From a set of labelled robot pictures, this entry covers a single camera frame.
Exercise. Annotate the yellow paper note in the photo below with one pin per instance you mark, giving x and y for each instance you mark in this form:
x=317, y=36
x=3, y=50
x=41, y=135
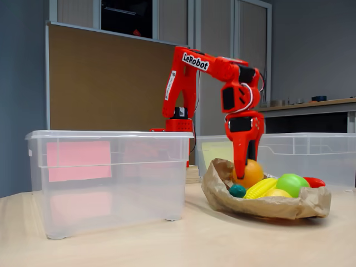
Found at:
x=217, y=153

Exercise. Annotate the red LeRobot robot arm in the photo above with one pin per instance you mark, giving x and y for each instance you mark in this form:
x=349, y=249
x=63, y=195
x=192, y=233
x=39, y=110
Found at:
x=183, y=83

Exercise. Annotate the crumpled brown paper bag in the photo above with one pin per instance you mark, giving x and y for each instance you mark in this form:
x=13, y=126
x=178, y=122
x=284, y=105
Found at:
x=264, y=208

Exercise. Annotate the yellow toy corn cob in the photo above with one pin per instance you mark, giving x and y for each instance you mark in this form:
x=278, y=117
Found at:
x=261, y=189

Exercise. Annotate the red toy pepper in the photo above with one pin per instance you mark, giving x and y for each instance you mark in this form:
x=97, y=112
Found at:
x=315, y=182

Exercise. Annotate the pink paper note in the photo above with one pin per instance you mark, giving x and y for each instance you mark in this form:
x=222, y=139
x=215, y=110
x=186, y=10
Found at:
x=78, y=161

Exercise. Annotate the wooden base block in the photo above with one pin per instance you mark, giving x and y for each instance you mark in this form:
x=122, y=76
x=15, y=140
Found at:
x=193, y=175

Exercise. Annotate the dark green toy cucumber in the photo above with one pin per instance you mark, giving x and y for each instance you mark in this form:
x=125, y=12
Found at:
x=237, y=190

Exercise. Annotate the grey tall cabinet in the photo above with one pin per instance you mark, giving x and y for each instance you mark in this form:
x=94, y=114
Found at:
x=214, y=14

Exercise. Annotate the grey leaning rods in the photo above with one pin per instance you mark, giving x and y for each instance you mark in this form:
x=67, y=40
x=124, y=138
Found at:
x=265, y=83

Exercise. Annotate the green toy apple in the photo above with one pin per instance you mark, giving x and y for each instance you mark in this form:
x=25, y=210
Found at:
x=292, y=185

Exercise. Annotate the clear plastic bin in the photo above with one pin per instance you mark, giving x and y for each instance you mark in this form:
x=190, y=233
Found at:
x=306, y=161
x=125, y=194

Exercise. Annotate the brown cork board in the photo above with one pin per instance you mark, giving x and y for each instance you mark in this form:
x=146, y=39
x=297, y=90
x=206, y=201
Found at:
x=111, y=83

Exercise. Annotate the toy orange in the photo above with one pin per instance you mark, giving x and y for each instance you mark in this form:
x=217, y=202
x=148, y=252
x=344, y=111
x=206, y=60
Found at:
x=253, y=173

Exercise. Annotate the yellow toy lemon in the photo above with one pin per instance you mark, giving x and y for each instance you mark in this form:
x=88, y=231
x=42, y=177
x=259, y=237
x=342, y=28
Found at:
x=278, y=193

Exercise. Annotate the red table clamp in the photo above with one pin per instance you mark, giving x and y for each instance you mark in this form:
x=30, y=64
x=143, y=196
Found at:
x=157, y=129

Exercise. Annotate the grey sideboard with wooden top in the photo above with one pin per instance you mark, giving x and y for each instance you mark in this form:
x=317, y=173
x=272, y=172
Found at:
x=306, y=116

